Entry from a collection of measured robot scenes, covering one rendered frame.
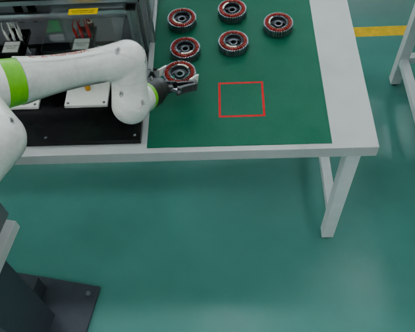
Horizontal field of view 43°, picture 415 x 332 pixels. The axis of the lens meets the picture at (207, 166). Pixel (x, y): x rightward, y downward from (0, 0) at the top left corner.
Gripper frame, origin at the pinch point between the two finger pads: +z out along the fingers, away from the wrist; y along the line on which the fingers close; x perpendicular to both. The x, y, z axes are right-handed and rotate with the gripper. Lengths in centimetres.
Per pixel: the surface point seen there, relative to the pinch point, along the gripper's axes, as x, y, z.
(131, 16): 16.8, -16.9, -6.2
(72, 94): -13.7, -34.2, -11.4
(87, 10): 17.4, -28.0, -14.5
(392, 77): -15, 70, 127
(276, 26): 15.4, 21.3, 38.5
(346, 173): -25, 63, 17
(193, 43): 5.7, -4.0, 20.8
